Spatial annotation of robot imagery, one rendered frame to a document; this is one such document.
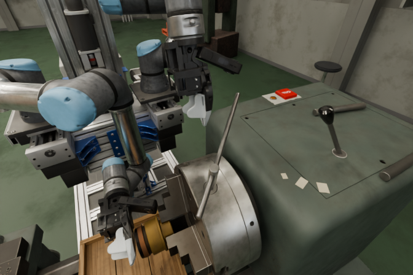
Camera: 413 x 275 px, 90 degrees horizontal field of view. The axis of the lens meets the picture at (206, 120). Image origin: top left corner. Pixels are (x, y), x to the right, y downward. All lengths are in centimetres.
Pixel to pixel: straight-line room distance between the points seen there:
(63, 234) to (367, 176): 201
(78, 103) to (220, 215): 42
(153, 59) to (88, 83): 46
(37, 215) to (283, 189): 213
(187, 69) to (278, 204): 36
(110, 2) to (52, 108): 28
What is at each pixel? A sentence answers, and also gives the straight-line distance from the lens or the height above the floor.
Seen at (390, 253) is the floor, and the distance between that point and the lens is 222.
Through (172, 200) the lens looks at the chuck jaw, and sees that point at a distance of 59.
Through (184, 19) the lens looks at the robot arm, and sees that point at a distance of 45.
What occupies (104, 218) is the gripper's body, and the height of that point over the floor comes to 111.
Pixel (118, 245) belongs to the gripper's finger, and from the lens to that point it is 64.
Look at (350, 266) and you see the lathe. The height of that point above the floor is 54.
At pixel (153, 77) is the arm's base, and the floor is 124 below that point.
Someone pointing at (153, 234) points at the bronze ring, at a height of 112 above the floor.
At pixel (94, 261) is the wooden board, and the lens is 89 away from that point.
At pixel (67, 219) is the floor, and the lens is 220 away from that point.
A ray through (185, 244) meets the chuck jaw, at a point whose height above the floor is 110.
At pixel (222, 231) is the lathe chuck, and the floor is 119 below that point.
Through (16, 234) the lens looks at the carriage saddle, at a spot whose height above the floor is 92.
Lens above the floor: 165
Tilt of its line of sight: 35 degrees down
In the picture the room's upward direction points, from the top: straight up
